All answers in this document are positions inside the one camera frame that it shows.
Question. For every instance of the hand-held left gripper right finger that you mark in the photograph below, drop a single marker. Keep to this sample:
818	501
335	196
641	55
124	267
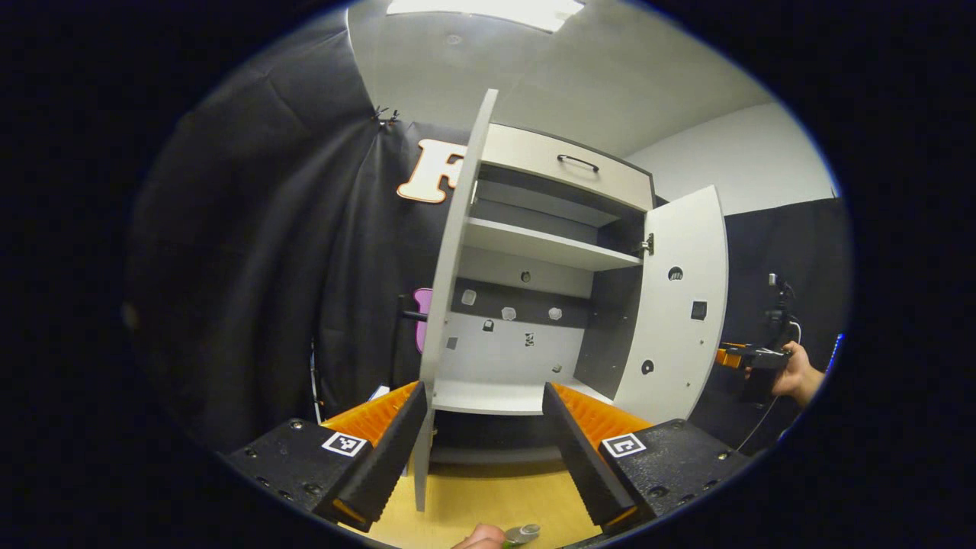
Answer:
587	465

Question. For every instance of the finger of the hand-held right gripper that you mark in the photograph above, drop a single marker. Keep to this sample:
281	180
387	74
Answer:
732	356

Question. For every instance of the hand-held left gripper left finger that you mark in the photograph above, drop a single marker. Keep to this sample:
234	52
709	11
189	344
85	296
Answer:
385	465

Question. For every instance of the clear bottle with green label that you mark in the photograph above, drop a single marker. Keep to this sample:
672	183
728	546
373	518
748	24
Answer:
523	532

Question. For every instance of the white carton box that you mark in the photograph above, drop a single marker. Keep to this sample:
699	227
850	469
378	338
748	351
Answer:
379	393

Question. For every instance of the white cabinet door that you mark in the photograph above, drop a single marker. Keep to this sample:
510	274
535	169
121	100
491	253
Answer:
679	343
450	267

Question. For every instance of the white cabinet shelf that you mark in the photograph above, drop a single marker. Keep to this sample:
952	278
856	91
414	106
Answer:
541	244

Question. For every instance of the black backdrop cloth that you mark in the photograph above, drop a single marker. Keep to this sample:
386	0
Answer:
267	267

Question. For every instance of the grey white cabinet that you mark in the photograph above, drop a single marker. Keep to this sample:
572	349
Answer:
503	396

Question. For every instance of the metal right door hinge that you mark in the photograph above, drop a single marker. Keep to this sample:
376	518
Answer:
648	244

